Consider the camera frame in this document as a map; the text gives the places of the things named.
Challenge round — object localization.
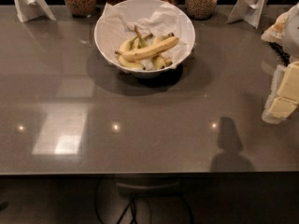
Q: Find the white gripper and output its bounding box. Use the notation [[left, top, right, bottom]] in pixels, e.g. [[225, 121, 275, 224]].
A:
[[261, 12, 299, 124]]

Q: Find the yellow banana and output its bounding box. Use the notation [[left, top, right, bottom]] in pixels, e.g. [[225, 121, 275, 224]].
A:
[[119, 36, 179, 61], [117, 34, 153, 70], [132, 26, 174, 69]]

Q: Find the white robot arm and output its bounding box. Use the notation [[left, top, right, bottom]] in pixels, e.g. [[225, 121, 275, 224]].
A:
[[261, 5, 299, 124]]

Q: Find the white ceramic bowl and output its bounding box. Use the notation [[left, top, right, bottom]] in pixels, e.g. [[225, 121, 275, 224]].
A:
[[93, 0, 197, 79]]

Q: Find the white folded card right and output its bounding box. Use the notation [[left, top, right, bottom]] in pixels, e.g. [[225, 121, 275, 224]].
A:
[[227, 0, 268, 28]]

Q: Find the white folded card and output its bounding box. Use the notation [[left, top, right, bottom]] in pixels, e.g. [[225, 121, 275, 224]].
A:
[[227, 0, 268, 28], [14, 0, 56, 22]]

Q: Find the glass jar of chickpeas right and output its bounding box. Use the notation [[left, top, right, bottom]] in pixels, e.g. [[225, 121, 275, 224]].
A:
[[185, 0, 218, 20]]

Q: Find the white paper towel liner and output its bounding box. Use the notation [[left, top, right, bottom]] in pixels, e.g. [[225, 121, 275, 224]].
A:
[[98, 1, 192, 71]]

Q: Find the white folded card left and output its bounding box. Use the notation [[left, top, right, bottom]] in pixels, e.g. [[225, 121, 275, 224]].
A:
[[14, 0, 56, 22]]

